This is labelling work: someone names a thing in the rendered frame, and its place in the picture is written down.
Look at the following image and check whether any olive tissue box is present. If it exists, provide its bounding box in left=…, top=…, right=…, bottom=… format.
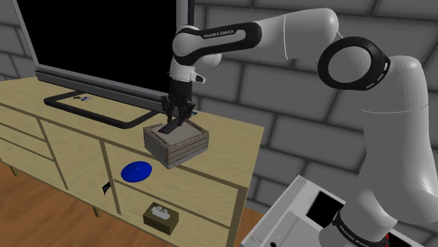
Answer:
left=142, top=201, right=180, bottom=236

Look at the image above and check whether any wooden slatted crate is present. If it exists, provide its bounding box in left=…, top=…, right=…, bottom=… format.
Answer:
left=142, top=120, right=210, bottom=171

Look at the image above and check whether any blue round plate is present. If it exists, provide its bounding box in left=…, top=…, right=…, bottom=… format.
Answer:
left=120, top=160, right=154, bottom=184

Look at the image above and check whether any flat screen television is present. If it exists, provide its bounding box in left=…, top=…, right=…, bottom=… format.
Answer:
left=10, top=0, right=197, bottom=130

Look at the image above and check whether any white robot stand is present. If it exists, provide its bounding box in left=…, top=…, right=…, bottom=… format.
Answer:
left=240, top=174, right=426, bottom=247

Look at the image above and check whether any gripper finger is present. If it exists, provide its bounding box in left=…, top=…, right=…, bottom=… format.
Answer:
left=175, top=102, right=197, bottom=129
left=161, top=95, right=174, bottom=126

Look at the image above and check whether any light wooden sideboard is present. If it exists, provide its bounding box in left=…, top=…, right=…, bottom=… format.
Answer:
left=0, top=76, right=265, bottom=247

